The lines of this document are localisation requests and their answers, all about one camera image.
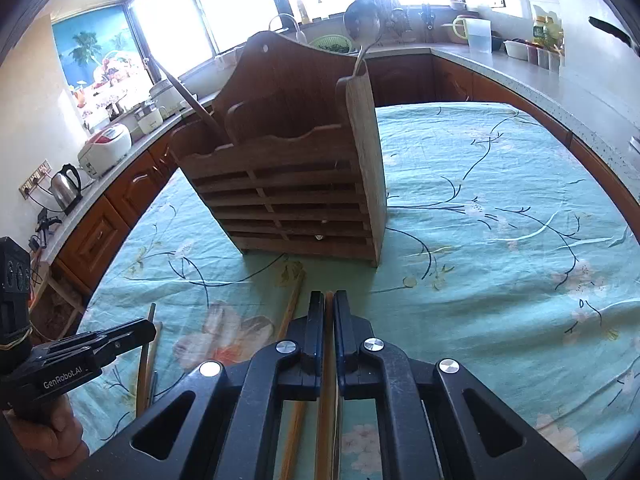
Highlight person's left hand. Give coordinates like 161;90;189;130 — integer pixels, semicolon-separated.
3;394;90;479

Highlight white red rice cooker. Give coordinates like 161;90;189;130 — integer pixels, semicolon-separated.
77;124;132;179

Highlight tropical fruit wall poster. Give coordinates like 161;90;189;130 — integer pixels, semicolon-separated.
52;6;152;110

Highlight lower wooden kitchen cabinets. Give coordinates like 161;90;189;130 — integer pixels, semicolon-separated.
42;44;639;297

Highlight teal floral tablecloth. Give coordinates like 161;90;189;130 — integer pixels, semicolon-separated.
80;103;639;479

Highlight small white cooker pot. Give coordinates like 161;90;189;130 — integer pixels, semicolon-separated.
134;101;164;134

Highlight chrome sink faucet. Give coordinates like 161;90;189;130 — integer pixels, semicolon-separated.
268;13;308;44

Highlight steel ladle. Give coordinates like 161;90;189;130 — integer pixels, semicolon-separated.
343;0;382;76

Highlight light wooden chopstick on cloth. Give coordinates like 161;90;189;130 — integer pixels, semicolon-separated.
276;268;307;480

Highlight wooden utensil holder box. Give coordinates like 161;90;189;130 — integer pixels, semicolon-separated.
168;32;386;264

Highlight wooden stick in holder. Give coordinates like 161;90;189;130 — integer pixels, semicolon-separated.
144;55;230;144

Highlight white steamer pot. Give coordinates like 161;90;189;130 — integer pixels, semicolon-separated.
150;79;186;119

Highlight wall power outlet strip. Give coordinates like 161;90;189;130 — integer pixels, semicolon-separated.
18;159;52;200

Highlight green colander with vegetables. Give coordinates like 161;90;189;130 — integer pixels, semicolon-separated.
310;35;352;54

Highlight steel electric kettle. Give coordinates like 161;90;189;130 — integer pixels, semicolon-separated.
49;164;82;214

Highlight clear measuring jug green handle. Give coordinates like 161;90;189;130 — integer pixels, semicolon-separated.
452;16;491;54

